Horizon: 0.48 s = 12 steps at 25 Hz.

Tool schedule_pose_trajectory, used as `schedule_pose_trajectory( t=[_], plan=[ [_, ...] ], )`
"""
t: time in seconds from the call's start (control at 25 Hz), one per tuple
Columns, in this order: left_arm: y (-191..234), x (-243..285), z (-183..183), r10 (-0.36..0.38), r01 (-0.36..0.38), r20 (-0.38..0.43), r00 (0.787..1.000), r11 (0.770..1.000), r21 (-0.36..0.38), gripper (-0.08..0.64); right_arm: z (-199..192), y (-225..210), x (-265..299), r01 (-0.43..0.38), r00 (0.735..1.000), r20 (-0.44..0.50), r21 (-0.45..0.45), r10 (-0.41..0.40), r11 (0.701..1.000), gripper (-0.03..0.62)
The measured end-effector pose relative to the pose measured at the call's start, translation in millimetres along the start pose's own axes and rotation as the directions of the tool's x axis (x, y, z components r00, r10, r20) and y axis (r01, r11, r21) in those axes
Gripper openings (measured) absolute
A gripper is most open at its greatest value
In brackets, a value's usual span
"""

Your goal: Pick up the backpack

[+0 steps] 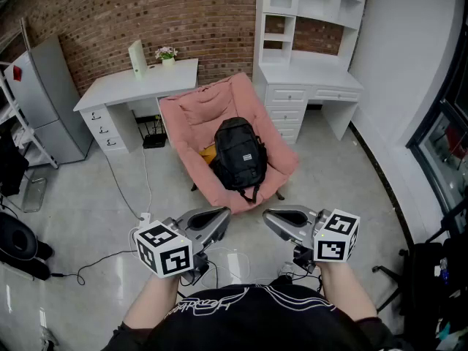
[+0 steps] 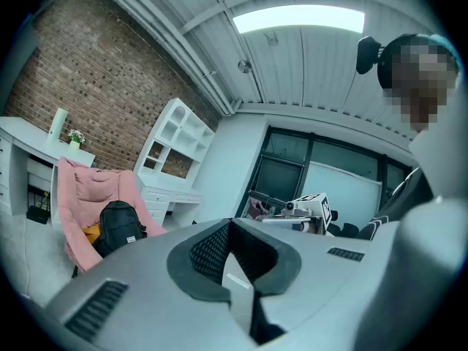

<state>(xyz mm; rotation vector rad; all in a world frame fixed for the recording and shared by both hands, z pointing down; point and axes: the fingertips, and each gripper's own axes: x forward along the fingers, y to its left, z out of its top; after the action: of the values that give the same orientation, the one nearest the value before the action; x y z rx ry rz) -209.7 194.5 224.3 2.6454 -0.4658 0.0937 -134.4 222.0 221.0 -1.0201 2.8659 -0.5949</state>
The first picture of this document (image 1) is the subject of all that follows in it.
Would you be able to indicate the pink potted flowers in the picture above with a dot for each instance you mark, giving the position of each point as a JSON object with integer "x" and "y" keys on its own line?
{"x": 167, "y": 54}

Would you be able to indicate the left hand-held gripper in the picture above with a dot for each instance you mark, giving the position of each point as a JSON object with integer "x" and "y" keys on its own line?
{"x": 162, "y": 249}

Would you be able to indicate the black bags on rack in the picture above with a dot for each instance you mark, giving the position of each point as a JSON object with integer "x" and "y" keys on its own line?
{"x": 11, "y": 166}

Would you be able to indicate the black router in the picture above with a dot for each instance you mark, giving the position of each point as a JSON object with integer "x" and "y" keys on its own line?
{"x": 154, "y": 142}

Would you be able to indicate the red fridge sticker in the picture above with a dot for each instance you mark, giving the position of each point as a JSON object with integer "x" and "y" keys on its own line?
{"x": 17, "y": 72}

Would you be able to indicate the person's black printed shirt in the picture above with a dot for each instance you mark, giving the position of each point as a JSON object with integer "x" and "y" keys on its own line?
{"x": 256, "y": 324}

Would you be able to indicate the black backpack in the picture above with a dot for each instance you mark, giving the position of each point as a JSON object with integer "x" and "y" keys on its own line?
{"x": 239, "y": 155}

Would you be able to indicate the dark framed window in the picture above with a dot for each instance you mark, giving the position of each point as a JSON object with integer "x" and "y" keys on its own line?
{"x": 442, "y": 148}

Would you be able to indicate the pink cushioned lounge chair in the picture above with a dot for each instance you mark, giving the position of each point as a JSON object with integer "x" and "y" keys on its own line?
{"x": 204, "y": 104}

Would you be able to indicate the yellow pouch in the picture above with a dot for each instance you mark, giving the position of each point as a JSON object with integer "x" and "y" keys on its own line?
{"x": 207, "y": 154}

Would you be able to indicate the person's right forearm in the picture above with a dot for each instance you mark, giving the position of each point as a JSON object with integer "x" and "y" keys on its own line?
{"x": 345, "y": 291}

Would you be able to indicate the silver refrigerator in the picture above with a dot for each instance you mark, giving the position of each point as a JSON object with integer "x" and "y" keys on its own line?
{"x": 47, "y": 104}

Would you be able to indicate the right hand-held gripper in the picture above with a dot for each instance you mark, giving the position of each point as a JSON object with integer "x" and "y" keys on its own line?
{"x": 336, "y": 240}

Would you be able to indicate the white desk with drawers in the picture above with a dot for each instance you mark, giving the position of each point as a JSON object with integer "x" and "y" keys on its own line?
{"x": 146, "y": 84}

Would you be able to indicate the white power strip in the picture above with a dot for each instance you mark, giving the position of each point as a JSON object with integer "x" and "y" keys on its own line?
{"x": 145, "y": 218}

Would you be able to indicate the black office chair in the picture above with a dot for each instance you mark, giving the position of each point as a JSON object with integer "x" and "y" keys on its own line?
{"x": 420, "y": 280}

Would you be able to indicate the clear glass tray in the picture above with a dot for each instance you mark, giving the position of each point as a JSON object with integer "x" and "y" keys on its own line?
{"x": 34, "y": 196}

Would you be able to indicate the white desk with hutch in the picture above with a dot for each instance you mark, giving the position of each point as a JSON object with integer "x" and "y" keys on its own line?
{"x": 311, "y": 75}

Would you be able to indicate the person's left forearm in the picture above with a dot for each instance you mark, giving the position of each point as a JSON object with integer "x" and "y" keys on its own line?
{"x": 153, "y": 300}

